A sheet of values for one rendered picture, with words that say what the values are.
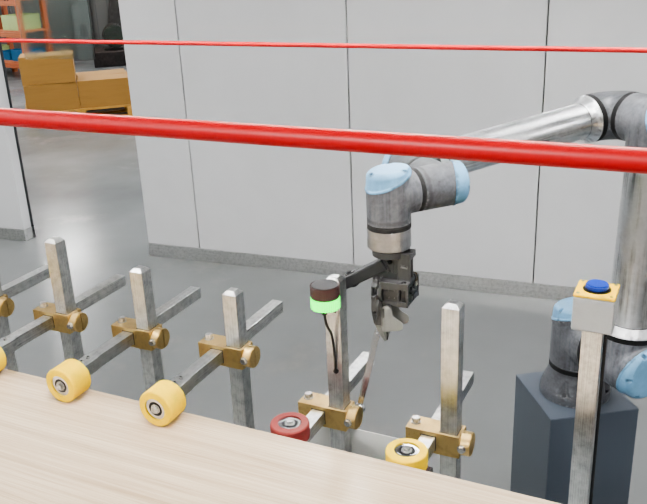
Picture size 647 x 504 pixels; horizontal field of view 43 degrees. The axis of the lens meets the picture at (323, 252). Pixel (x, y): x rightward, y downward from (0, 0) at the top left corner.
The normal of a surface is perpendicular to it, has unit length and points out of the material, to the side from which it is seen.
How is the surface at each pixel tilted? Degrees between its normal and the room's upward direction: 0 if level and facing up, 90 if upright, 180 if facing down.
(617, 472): 90
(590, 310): 90
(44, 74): 90
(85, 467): 0
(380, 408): 0
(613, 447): 90
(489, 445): 0
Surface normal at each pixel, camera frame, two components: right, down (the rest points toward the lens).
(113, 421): -0.04, -0.93
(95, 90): 0.26, 0.33
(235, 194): -0.36, 0.35
